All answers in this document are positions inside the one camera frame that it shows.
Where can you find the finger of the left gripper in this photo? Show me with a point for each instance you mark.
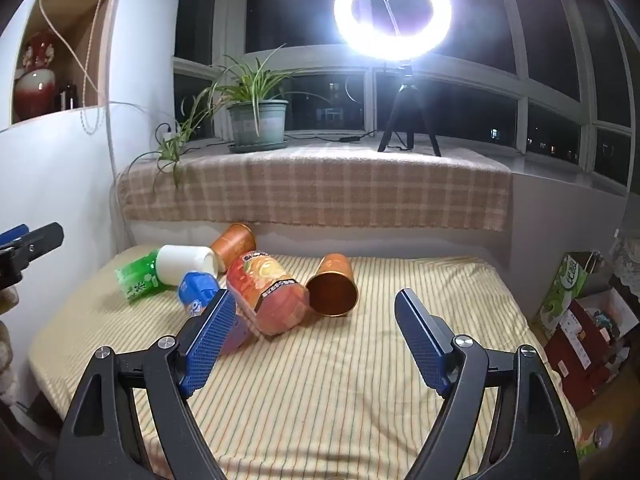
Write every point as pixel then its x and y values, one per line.
pixel 18 255
pixel 13 234

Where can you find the potted spider plant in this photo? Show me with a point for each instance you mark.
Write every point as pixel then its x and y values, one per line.
pixel 252 90

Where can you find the green cardboard box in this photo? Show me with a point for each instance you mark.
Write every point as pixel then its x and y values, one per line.
pixel 574 271

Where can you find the wooden shelf niche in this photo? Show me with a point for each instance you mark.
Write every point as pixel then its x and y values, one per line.
pixel 82 32

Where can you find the black tripod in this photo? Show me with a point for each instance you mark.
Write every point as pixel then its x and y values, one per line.
pixel 408 100

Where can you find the red orange printed cup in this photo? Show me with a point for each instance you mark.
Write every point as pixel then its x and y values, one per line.
pixel 272 300

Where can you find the green plastic cup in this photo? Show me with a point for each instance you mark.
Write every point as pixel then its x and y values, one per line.
pixel 139 278

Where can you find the copper cup near wall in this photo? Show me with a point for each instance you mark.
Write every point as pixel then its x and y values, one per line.
pixel 233 242

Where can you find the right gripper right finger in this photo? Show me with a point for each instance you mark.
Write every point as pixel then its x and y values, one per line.
pixel 529 436

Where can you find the red gift box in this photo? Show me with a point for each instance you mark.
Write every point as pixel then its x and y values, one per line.
pixel 597 337

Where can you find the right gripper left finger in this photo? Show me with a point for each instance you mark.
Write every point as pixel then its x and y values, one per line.
pixel 101 436

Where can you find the red white vase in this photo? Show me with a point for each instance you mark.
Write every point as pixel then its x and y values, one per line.
pixel 35 90

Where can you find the white plastic cup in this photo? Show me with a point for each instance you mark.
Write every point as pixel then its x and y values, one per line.
pixel 173 262

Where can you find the dark small bottles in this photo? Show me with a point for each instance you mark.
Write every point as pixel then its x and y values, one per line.
pixel 67 97

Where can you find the plaid beige sill cloth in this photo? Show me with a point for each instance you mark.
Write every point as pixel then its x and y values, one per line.
pixel 323 185

